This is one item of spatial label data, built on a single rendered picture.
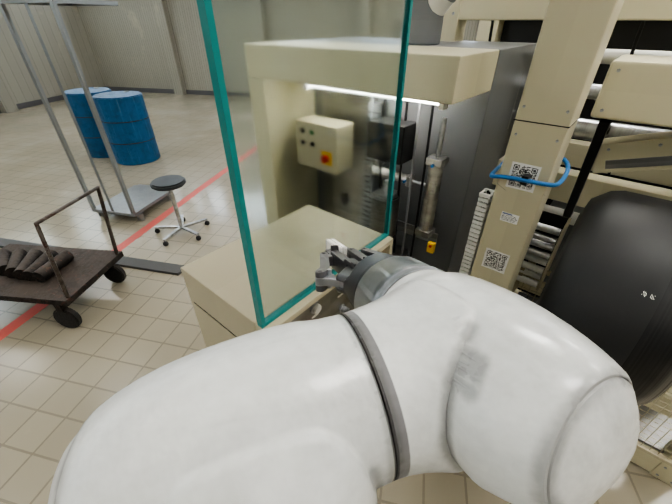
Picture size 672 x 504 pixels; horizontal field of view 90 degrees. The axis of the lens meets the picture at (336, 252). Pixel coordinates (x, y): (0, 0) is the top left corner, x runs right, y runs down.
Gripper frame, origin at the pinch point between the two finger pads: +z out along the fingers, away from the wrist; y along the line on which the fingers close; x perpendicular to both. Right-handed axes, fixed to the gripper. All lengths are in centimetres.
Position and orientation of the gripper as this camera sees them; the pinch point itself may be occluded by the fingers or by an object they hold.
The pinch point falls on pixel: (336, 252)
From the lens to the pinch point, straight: 53.5
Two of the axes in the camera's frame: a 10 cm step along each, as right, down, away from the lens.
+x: -0.3, -9.7, -2.4
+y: 9.6, -1.0, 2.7
